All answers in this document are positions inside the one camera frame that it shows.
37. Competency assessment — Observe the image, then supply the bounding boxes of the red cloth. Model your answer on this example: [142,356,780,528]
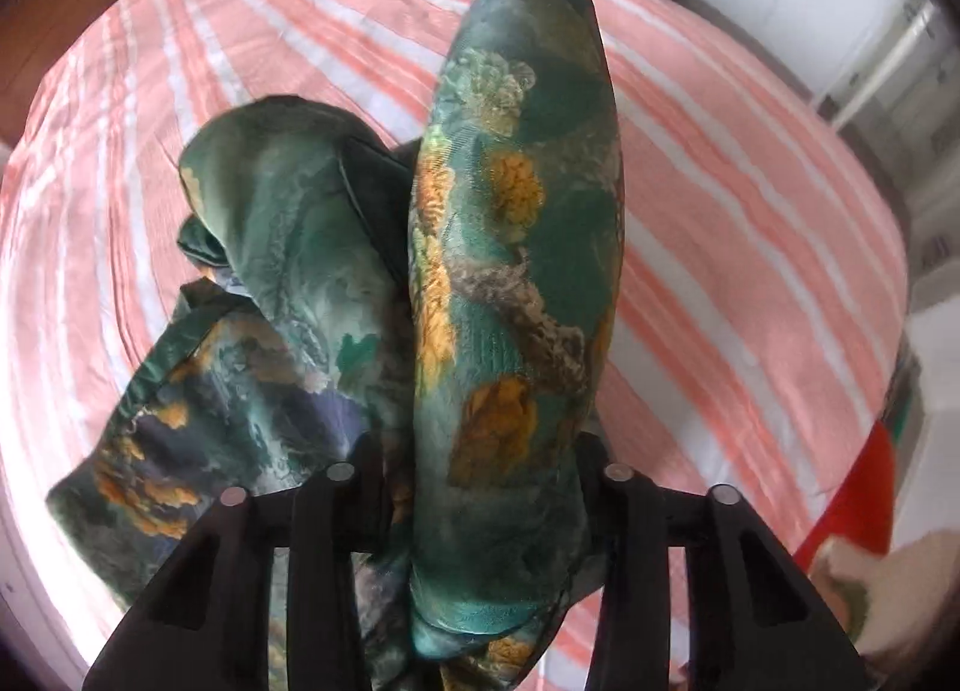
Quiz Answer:
[793,419,913,573]

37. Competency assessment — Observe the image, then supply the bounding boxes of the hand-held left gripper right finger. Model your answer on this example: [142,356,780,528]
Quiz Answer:
[574,432,877,691]

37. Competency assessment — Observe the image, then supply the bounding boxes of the pink striped bed sheet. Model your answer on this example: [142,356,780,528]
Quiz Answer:
[0,0,913,691]

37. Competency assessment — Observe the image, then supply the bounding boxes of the beige cloth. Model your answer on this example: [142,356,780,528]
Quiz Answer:
[816,526,960,678]

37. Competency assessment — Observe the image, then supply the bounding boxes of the green landscape print garment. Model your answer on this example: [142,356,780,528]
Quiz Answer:
[45,0,628,691]

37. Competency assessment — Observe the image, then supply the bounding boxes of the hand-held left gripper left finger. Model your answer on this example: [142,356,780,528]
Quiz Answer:
[82,432,392,691]

